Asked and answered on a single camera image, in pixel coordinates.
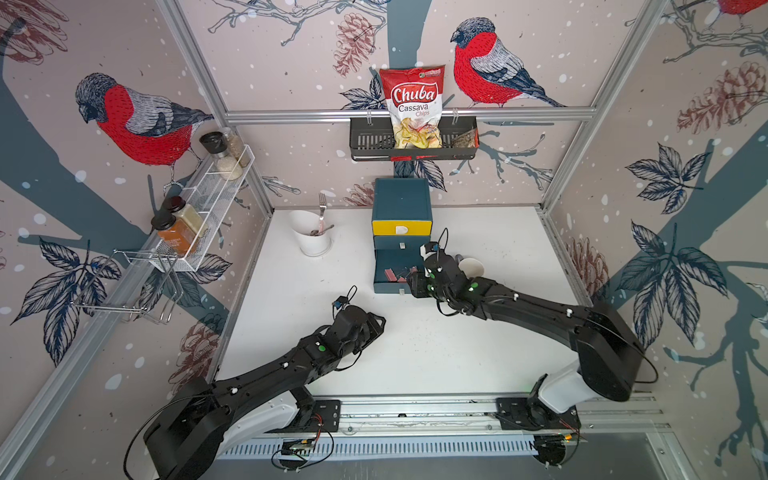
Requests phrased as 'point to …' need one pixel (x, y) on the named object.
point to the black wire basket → (373, 139)
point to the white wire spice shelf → (210, 198)
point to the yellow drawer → (401, 228)
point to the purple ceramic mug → (472, 267)
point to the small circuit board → (301, 447)
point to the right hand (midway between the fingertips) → (410, 278)
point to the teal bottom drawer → (403, 262)
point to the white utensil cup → (306, 227)
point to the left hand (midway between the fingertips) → (389, 318)
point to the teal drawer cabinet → (402, 214)
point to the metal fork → (322, 210)
